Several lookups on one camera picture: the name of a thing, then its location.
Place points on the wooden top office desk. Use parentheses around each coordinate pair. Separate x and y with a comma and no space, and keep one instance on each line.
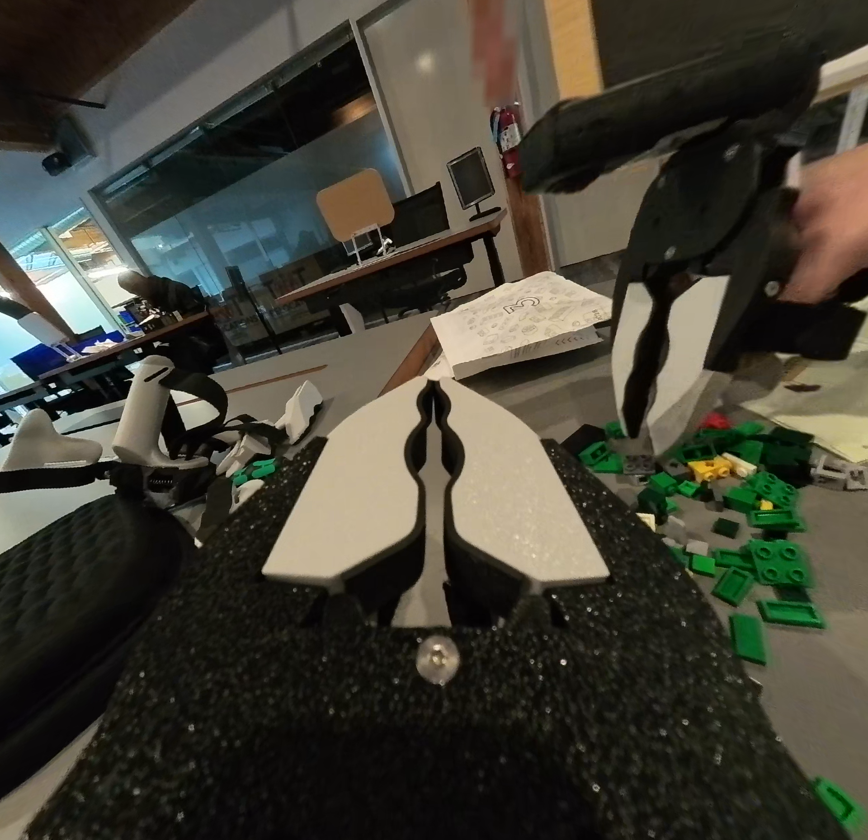
(156,328)
(380,257)

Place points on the black ceiling speaker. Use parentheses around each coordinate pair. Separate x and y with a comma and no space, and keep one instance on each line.
(68,148)

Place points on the red claw brick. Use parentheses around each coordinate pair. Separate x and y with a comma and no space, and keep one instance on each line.
(713,421)

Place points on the blue storage bins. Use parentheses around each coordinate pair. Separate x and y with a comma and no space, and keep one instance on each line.
(41,362)

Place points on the white and black plastic part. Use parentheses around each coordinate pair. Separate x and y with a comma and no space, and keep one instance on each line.
(298,409)

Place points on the small black monitor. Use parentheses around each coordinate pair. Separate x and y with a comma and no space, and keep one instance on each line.
(468,179)

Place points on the dark grey square brick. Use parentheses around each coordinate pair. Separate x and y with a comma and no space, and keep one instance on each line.
(641,464)

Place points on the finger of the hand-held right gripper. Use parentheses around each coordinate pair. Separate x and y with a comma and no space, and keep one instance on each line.
(624,338)
(685,338)

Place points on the pale green instruction booklet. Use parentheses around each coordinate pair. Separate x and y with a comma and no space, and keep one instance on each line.
(814,406)

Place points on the white printed paper bag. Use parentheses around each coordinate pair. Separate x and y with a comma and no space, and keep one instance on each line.
(515,325)

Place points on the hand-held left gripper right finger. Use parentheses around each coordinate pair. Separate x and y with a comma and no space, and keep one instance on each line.
(522,508)

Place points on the pile of small toy bricks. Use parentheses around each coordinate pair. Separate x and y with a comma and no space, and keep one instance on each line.
(780,562)

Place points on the green flat tile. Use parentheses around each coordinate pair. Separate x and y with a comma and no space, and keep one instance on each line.
(837,803)

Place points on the wooden pillar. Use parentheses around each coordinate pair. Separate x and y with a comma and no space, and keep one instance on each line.
(532,230)

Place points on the black textured case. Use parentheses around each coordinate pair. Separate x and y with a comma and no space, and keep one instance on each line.
(81,582)

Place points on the grey desk with wooden edge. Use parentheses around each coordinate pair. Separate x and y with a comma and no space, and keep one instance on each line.
(352,352)

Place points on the black office chair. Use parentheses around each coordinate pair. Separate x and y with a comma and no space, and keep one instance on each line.
(420,213)

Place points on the green and black tool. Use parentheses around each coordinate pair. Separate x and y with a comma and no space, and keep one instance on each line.
(254,468)

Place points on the wood-framed black panel on stand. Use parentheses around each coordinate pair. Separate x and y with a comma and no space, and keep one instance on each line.
(678,13)

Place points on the small wooden board on stand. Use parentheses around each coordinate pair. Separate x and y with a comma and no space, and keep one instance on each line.
(352,203)

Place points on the person's right hand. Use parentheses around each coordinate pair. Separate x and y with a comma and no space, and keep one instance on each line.
(834,230)

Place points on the red fire extinguisher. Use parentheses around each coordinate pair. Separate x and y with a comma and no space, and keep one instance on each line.
(507,138)

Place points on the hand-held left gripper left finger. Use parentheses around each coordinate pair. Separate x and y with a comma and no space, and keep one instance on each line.
(352,508)

